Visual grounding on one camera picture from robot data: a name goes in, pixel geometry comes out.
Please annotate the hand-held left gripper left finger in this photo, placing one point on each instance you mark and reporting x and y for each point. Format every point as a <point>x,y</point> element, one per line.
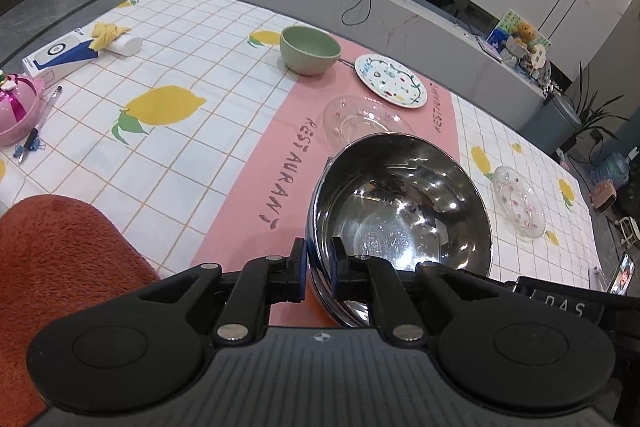
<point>298,271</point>

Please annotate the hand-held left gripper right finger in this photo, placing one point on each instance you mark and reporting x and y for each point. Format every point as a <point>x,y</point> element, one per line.
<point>336,268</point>

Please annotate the steel bowl orange outside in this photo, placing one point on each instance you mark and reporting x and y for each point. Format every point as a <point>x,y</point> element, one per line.
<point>324,307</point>

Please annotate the steel bowl blue outside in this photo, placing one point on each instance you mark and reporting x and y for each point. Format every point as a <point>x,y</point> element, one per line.
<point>400,207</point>

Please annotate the glass plate coloured dots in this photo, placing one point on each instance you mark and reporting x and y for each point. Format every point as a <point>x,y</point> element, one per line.
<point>520,202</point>

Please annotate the clear glass plate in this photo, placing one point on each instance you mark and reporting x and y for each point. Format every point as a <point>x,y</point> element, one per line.
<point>350,117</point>

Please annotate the green ceramic bowl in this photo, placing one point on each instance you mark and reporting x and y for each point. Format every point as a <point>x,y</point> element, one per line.
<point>305,57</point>

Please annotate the phone with lit screen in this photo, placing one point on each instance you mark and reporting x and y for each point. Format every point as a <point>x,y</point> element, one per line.
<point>622,277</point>

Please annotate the small white stool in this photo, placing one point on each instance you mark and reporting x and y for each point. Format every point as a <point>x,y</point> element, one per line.
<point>627,229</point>

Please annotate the pink heater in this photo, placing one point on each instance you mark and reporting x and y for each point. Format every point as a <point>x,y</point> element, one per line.
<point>604,198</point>

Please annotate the blue plastic bag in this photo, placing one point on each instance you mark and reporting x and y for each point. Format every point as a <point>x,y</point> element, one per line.
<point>612,169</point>

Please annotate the grey trash bin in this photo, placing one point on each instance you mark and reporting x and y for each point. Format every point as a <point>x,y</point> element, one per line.
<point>555,122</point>

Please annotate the white painted plate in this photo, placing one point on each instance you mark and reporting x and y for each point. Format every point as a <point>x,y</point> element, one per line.
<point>390,79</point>

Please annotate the green floor plant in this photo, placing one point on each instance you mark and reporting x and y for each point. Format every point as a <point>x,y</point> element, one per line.
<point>592,112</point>

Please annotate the lemon print checked tablecloth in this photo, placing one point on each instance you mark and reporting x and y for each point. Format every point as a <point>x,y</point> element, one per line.
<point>200,57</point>

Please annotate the teddy bear picture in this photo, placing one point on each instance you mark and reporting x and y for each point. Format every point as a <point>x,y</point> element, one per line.
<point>520,37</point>

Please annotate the white tube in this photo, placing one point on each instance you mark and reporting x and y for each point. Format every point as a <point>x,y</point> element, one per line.
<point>125,46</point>

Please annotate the ballpoint pen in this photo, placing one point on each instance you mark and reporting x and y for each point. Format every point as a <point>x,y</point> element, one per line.
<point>42,117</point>

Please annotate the yellow cloth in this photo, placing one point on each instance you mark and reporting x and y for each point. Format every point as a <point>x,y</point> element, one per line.
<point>105,34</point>

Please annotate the white and blue box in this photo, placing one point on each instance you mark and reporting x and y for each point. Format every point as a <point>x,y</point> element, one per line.
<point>55,57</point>

